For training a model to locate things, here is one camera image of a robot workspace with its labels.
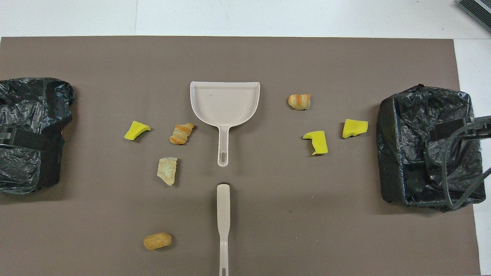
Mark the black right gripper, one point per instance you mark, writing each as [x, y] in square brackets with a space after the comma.
[450, 130]

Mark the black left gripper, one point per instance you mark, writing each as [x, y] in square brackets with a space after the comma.
[27, 141]

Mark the yellow sponge piece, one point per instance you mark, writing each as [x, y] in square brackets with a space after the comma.
[319, 142]
[353, 129]
[134, 131]

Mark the pale beige sponge chunk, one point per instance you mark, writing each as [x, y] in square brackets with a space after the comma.
[167, 170]

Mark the brown oval bun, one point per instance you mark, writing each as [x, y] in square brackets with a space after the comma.
[157, 241]

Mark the beige plastic dustpan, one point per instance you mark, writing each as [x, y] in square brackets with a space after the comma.
[224, 105]

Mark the black bag lined bin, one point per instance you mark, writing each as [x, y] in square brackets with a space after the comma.
[414, 115]
[23, 103]

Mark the grey ribbed panel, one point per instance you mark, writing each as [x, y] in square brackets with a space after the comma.
[479, 9]

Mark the brown table mat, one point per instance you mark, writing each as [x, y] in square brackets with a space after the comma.
[268, 57]

